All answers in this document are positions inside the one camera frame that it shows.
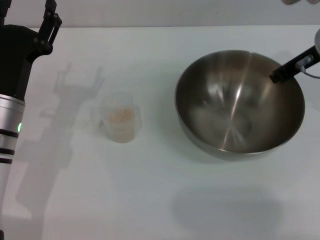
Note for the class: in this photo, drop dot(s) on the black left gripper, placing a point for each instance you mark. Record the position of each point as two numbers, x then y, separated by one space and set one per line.
15 55

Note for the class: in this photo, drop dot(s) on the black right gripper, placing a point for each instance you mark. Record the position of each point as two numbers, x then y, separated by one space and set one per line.
303 55

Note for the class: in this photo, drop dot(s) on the stainless steel bowl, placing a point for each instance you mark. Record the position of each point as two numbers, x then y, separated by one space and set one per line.
237 112

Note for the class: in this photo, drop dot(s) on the clear plastic measuring cup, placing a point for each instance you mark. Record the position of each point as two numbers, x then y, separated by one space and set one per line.
120 120

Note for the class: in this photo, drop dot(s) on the white rice grains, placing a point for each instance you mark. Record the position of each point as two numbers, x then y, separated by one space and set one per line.
121 122

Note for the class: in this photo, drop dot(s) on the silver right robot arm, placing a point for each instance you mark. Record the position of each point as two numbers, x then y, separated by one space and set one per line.
317 40

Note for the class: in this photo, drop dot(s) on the beige blurry object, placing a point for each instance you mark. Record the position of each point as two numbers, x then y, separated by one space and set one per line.
290 1
314 1

